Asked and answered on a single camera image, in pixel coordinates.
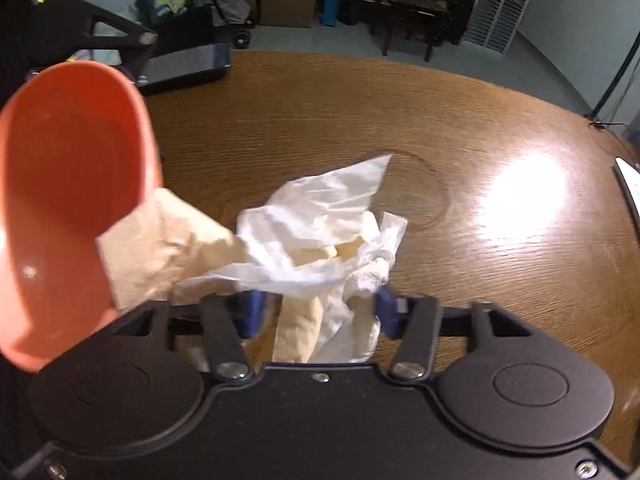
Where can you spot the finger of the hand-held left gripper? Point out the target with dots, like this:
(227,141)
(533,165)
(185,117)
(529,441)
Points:
(65,25)

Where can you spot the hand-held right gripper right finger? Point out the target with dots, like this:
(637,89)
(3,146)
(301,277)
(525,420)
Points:
(387,310)

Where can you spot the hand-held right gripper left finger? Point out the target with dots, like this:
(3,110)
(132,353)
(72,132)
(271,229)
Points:
(252,312)

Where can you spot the beige paper napkin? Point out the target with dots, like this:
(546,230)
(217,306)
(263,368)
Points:
(160,240)

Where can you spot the white tissue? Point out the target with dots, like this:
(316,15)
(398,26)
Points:
(310,200)

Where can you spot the orange footed bowl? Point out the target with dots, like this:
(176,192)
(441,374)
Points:
(65,185)

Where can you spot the black smartphone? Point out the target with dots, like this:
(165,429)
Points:
(185,65)

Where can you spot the black stroller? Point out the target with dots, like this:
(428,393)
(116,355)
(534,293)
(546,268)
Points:
(230,5)

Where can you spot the blue dustpan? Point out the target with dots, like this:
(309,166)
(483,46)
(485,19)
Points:
(332,7)

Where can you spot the silver laptop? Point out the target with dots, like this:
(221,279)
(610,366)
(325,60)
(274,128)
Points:
(631,185)

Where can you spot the black suitcase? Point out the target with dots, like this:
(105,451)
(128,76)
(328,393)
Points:
(460,20)

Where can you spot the dark wooden chair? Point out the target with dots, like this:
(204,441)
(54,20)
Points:
(400,5)

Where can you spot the white drawer cabinet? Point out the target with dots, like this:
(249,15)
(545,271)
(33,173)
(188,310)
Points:
(500,10)

